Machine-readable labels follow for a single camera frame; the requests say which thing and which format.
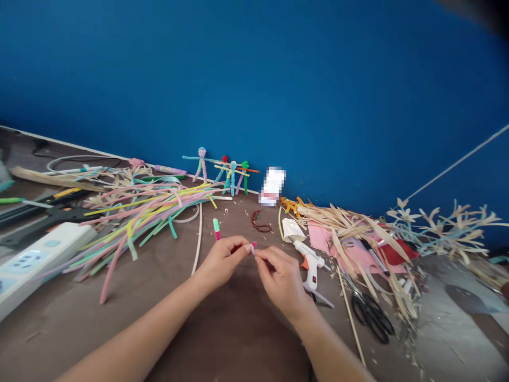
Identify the white power strip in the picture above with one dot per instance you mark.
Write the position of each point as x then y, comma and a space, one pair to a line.
36, 258

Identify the purple marker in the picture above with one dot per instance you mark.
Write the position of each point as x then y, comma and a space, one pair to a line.
171, 170

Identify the black and yellow utility knife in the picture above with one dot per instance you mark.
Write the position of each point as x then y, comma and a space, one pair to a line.
47, 199

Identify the black marker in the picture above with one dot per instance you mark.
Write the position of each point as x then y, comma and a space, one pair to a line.
374, 255

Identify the dried straw bundle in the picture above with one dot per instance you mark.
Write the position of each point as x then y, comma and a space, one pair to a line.
43, 177

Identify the cut straw flowers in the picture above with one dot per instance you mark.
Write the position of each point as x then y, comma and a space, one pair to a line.
127, 179

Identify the straw flower branches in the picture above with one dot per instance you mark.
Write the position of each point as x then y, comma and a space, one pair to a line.
449, 228

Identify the blue and pink pipe cleaner figure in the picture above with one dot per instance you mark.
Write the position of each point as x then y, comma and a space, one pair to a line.
202, 165

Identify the black scissors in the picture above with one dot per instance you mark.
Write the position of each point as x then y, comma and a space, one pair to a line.
368, 309

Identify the pink paper sheets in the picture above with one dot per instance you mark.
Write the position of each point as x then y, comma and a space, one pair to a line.
318, 236

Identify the pink fuzzy lump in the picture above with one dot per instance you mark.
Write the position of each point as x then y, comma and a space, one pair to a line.
137, 162

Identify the teal pipe cleaner figure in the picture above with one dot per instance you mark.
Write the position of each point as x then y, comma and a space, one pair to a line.
233, 177

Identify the clear tape roll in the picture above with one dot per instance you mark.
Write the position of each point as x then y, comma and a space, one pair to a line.
191, 218

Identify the white paper cup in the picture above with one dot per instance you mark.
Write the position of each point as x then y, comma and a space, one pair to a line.
292, 230

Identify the person's left hand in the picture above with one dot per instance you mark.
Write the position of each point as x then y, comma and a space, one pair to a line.
218, 262

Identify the thin wooden stick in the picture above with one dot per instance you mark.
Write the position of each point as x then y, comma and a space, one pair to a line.
352, 322
197, 246

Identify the white pen with green band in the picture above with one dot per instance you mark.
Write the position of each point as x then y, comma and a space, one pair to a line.
75, 170

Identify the short pink pipe cleaner piece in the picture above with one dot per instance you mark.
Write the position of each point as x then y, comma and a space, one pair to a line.
253, 246

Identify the orange pipe cleaner figure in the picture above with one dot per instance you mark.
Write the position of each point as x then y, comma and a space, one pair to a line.
292, 207

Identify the purple green-headed pipe cleaner figure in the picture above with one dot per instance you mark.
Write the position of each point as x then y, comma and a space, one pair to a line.
245, 179

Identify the yellow red-headed pipe cleaner figure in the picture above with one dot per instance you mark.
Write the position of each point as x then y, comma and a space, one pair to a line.
225, 172

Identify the pile of pastel pipe cleaners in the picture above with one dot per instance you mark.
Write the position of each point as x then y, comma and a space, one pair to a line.
139, 217

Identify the pile of dried straw strips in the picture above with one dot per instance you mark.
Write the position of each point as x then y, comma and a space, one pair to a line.
358, 227

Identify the person's right hand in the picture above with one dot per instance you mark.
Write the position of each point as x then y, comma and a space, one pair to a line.
284, 278

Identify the red paper piece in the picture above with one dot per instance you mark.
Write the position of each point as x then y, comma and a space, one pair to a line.
393, 254

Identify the green and pink pipe cleaner piece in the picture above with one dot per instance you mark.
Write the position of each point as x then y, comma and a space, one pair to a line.
216, 230

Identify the white bottle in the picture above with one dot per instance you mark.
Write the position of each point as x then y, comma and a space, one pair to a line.
273, 185

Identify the white hot glue gun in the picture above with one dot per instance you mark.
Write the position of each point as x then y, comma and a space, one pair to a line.
308, 254

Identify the black clamp tool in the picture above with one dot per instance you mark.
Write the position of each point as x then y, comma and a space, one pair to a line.
59, 217

